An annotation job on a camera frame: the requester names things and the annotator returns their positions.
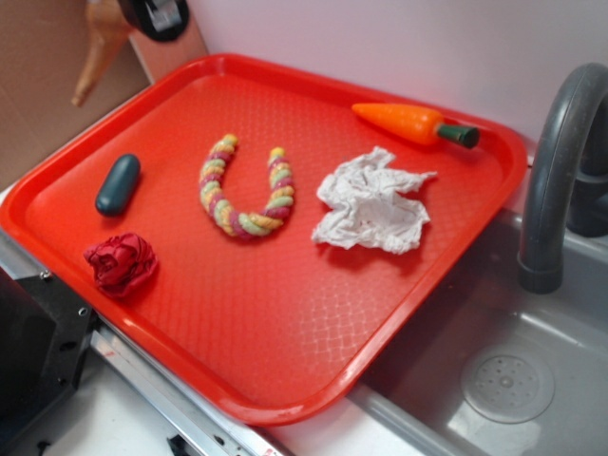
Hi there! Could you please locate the brown cardboard panel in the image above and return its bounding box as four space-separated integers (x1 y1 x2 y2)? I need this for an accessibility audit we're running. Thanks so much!
1 1 207 188

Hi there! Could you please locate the twisted multicolour rope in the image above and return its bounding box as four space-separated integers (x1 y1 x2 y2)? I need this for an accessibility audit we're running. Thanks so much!
198 133 295 241

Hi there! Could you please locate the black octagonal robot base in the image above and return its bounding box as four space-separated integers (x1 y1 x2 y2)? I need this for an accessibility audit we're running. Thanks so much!
1 272 97 447

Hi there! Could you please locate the orange toy carrot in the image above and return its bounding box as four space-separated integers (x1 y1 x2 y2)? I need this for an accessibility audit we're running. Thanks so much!
351 103 481 148

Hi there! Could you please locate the crumpled white paper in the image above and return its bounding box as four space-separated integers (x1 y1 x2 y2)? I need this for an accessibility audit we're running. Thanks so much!
312 146 437 255

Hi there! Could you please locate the dark grey faucet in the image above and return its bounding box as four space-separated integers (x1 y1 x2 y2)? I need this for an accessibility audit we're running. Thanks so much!
518 63 607 295

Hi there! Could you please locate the red plastic tray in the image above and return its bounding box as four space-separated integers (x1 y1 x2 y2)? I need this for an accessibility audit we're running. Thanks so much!
1 54 527 427

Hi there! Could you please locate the crumpled red paper ball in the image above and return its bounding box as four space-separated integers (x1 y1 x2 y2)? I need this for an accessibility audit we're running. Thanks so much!
84 233 159 298

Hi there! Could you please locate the dark green oval stone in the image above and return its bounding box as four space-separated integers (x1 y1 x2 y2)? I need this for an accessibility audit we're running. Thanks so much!
95 154 141 217

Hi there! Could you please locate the grey plastic sink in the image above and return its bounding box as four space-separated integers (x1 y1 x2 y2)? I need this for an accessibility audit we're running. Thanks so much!
351 187 607 455

